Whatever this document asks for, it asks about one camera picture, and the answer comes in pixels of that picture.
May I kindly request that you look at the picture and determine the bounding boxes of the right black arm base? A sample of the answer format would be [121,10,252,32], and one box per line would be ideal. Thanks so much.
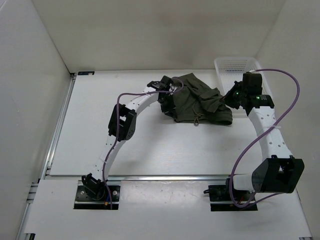
[203,178,258,212]

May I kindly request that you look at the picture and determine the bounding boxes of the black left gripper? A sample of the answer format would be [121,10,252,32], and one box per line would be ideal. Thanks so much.
[157,93,177,118]

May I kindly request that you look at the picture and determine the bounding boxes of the olive green shorts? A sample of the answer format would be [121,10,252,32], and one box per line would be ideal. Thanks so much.
[170,73,233,126]

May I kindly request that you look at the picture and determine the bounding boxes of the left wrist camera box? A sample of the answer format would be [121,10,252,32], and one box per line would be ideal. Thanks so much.
[160,75,174,91]

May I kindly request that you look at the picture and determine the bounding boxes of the black corner label plate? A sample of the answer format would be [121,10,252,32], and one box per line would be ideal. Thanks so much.
[77,71,95,76]

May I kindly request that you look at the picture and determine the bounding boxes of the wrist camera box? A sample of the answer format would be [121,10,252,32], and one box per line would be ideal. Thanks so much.
[160,75,174,91]
[242,72,263,95]

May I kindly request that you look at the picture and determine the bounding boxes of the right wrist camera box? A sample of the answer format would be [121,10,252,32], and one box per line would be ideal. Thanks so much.
[242,72,263,95]

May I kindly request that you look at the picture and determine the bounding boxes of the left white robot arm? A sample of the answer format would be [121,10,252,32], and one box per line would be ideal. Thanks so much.
[81,77,184,201]

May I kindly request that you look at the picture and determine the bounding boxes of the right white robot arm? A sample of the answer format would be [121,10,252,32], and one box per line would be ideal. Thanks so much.
[223,81,305,200]

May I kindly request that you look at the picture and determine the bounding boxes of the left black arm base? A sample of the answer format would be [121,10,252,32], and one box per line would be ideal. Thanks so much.
[73,173,121,210]

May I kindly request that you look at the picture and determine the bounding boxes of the white perforated plastic basket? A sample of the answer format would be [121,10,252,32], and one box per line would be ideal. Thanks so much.
[214,56,276,121]

